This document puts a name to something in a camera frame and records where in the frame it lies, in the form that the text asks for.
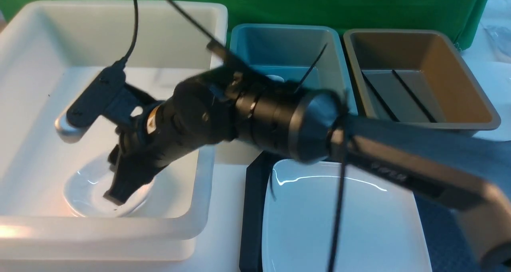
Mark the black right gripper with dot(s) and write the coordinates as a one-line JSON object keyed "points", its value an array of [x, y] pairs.
{"points": [[198, 114]]}

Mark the small white dish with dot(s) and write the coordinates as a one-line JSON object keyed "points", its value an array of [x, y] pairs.
{"points": [[85, 189]]}

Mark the large white square plate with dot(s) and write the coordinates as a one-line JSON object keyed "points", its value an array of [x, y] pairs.
{"points": [[380, 227]]}

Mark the black chopstick gold band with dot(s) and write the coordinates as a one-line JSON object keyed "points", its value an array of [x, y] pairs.
{"points": [[380, 99], [414, 97]]}

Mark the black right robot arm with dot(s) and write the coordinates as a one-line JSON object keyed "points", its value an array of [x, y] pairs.
{"points": [[462, 173]]}

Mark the large white plastic tub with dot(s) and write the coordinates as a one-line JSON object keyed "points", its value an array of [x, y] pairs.
{"points": [[50, 52]]}

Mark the white ceramic soup spoon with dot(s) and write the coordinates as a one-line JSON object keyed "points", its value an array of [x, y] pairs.
{"points": [[275, 77]]}

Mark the blue plastic bin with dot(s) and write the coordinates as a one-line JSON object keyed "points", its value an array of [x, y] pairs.
{"points": [[292, 51]]}

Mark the brown plastic bin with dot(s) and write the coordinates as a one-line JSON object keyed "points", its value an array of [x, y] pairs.
{"points": [[431, 66]]}

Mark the black plastic serving tray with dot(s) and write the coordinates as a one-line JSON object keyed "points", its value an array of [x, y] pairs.
{"points": [[446, 248]]}

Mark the green backdrop cloth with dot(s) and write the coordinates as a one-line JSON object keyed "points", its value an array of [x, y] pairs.
{"points": [[457, 19]]}

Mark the clear plastic bag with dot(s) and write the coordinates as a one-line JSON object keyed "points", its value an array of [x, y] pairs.
{"points": [[500, 38]]}

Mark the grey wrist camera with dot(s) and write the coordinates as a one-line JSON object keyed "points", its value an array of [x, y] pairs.
{"points": [[77, 118]]}

